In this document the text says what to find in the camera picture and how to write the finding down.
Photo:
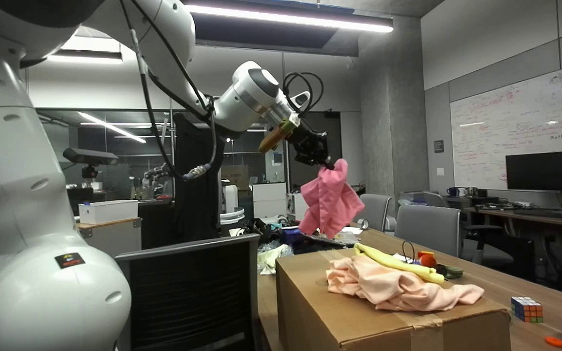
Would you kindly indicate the pale yellow cloth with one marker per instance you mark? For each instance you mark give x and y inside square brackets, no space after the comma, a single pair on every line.
[274,257]

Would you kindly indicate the black cloth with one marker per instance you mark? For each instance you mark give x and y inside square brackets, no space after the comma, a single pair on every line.
[313,245]

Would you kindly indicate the orange ball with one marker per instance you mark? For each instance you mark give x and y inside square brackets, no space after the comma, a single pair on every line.
[428,259]

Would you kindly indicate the Rubik's cube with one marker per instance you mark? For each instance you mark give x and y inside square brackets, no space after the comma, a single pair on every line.
[528,309]

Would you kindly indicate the black upright monitor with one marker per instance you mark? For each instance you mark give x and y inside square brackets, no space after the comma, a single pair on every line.
[196,196]

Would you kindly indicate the white square box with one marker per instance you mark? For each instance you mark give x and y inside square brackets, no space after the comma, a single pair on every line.
[270,200]
[298,208]

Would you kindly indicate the whiteboard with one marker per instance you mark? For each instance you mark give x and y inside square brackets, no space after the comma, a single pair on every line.
[522,118]

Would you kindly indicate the small orange flat item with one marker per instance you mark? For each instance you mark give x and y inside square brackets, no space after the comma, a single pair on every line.
[555,343]

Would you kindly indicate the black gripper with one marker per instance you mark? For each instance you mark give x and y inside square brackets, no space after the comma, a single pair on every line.
[311,146]

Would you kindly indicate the pink fabric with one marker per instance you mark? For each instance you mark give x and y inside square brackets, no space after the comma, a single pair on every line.
[331,202]

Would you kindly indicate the grey black-backed office chair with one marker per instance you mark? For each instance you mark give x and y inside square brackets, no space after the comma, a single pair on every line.
[190,300]

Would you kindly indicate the white jug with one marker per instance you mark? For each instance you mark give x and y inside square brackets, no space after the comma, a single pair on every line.
[231,198]

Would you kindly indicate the yellow fabric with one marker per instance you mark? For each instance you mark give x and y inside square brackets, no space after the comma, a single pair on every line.
[391,261]

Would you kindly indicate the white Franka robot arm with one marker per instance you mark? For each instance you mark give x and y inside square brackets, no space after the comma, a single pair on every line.
[21,196]

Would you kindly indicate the white storage box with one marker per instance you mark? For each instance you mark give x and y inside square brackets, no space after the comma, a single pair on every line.
[108,212]

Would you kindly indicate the brown cardboard box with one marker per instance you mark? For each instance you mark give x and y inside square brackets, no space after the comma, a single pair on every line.
[307,313]

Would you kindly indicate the peach fabric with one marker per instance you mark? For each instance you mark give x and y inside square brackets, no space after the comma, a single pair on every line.
[391,286]

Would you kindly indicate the dark green small item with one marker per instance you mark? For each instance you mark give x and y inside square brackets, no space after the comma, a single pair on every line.
[452,274]

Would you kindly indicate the black keyboard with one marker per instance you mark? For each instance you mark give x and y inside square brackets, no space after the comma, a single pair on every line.
[551,214]

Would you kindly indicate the white papers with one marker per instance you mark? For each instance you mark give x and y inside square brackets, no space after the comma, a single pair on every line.
[352,231]

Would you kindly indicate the dark door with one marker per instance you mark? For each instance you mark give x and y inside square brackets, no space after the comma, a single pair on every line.
[294,179]

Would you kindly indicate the large black monitor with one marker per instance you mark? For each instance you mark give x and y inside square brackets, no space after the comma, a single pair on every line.
[547,171]

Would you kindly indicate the ceiling light strip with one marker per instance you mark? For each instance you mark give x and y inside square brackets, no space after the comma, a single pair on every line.
[282,17]

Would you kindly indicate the wall switch plate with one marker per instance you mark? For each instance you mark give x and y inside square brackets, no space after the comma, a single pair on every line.
[438,148]

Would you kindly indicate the wooden shelf board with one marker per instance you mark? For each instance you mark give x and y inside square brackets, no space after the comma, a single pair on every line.
[106,226]

